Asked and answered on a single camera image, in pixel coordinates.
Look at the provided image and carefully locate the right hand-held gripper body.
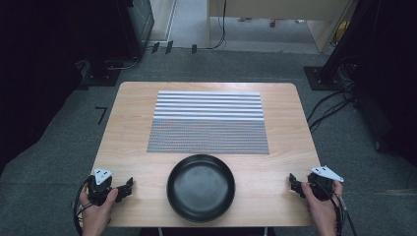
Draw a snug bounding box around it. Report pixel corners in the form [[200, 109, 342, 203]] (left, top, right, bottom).
[[306, 165, 345, 203]]

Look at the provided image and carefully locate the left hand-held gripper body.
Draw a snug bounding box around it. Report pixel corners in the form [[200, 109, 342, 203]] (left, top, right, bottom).
[[88, 167, 114, 207]]

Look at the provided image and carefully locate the person's left hand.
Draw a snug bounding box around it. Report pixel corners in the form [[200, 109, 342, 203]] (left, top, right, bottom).
[[78, 183, 119, 228]]

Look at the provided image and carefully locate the person's right hand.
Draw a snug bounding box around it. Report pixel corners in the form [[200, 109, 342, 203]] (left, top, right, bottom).
[[300, 180, 344, 228]]

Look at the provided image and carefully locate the black round plate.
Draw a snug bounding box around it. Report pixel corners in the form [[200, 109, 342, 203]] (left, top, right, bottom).
[[166, 153, 236, 224]]

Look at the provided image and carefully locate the grey striped placemat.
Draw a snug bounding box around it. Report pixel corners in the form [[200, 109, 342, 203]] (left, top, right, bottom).
[[147, 90, 270, 155]]

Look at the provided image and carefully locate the yellow object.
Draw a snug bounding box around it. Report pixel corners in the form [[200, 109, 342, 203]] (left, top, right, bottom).
[[331, 20, 351, 46]]

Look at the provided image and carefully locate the dark equipment cabinet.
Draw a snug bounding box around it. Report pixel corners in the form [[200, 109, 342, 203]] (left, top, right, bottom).
[[114, 0, 155, 61]]

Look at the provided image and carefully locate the light wooden desk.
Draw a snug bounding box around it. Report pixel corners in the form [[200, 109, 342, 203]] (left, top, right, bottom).
[[207, 0, 358, 54]]

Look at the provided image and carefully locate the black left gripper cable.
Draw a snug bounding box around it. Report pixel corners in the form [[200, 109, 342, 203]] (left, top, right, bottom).
[[72, 176, 96, 236]]

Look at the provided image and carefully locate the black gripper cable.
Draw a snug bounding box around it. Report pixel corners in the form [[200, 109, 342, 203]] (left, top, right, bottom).
[[72, 176, 96, 236], [329, 191, 359, 236]]

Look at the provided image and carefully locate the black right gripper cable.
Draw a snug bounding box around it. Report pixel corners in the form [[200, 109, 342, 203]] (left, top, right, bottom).
[[329, 191, 359, 236]]

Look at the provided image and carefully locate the black floor cables bundle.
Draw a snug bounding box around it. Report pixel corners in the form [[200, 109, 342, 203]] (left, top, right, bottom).
[[306, 55, 358, 134]]

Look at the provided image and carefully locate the black stand base plate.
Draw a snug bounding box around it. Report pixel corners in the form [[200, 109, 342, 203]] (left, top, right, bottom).
[[303, 65, 347, 91], [80, 58, 123, 89]]

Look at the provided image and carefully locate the grey floor cable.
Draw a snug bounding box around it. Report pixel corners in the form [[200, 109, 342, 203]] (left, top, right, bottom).
[[105, 56, 142, 72]]

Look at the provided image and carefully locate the black hanging cable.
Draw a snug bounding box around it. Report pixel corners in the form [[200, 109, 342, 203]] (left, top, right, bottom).
[[206, 0, 228, 51]]

